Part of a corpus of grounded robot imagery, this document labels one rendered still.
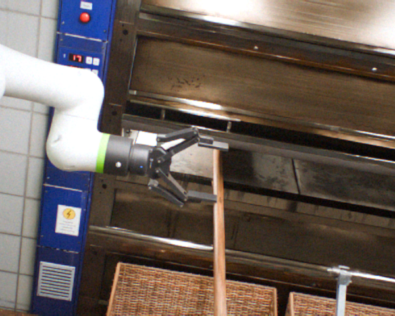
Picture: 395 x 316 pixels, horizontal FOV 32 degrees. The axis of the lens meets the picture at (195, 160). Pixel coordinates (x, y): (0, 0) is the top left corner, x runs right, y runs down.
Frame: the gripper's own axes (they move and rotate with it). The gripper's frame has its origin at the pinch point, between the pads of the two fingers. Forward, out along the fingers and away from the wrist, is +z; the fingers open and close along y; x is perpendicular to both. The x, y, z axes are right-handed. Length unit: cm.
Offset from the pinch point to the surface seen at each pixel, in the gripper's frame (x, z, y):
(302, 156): -40.1, 26.9, 8.6
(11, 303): -56, -58, 90
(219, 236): -19.4, 5.8, 27.8
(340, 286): -16, 41, 35
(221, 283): 3.1, 6.3, 28.0
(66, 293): -53, -38, 80
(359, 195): -67, 55, 31
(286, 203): -55, 29, 32
